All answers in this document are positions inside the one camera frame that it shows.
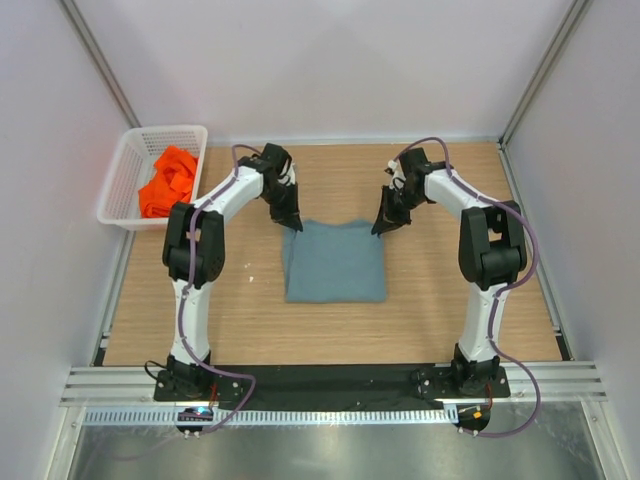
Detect grey-blue t shirt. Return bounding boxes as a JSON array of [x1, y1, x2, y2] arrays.
[[282, 219, 387, 304]]

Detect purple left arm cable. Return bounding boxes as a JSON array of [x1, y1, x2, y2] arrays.
[[177, 143, 257, 435]]

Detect white plastic basket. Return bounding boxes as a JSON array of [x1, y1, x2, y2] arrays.
[[97, 125, 208, 231]]

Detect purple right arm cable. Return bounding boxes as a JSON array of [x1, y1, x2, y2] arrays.
[[397, 137, 542, 440]]

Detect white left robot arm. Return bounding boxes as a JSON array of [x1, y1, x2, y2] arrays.
[[154, 143, 303, 401]]

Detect slotted grey cable duct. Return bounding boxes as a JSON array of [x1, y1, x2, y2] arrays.
[[83, 405, 458, 428]]

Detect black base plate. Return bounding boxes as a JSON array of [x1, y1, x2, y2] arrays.
[[153, 364, 510, 412]]

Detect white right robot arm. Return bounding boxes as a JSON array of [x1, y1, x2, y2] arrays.
[[371, 148, 527, 396]]

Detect aluminium frame rail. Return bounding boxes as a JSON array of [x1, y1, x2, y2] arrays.
[[59, 367, 156, 407]]

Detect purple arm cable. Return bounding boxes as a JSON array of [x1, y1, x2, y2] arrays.
[[397, 137, 542, 440], [177, 143, 257, 435]]

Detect orange t shirt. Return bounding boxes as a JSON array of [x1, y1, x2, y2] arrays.
[[138, 145, 198, 218]]

